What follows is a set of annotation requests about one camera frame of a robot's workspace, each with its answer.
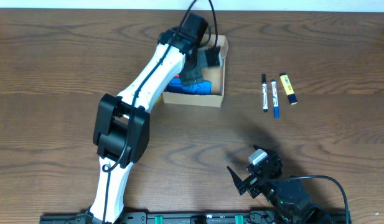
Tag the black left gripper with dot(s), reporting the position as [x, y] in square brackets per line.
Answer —
[192, 76]

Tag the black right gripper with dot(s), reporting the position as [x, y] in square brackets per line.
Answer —
[252, 183]

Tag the brown cardboard box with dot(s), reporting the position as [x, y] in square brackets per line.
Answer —
[214, 75]

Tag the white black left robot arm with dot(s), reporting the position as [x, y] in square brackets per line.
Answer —
[122, 124]

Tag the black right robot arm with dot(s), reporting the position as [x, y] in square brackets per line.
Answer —
[289, 198]

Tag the black whiteboard marker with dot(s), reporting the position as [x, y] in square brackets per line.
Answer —
[264, 93]

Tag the blue whiteboard marker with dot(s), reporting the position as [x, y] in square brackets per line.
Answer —
[275, 99]

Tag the yellow highlighter pen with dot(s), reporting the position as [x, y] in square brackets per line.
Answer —
[288, 88]

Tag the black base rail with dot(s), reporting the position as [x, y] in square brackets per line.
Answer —
[262, 216]

